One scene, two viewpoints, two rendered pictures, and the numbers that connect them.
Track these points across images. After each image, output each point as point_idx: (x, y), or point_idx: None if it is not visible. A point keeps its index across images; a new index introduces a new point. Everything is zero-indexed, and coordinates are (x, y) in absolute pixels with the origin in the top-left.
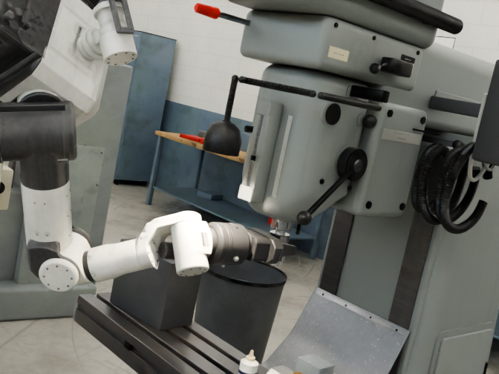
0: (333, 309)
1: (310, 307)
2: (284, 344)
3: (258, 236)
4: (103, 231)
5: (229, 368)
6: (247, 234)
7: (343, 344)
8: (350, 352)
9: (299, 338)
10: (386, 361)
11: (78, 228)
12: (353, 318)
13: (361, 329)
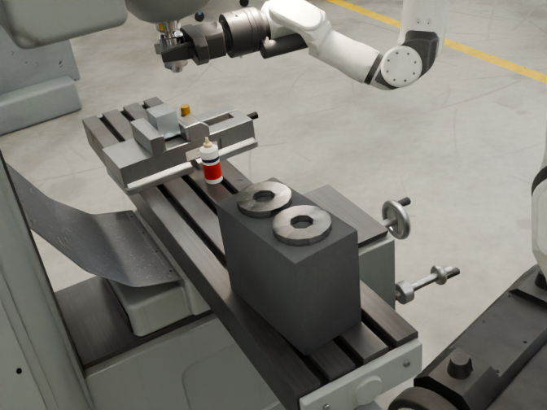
0: (34, 215)
1: (51, 241)
2: (103, 274)
3: (203, 26)
4: None
5: (211, 213)
6: (219, 16)
7: (50, 218)
8: (51, 215)
9: (83, 261)
10: (32, 187)
11: (396, 46)
12: (26, 199)
13: (27, 195)
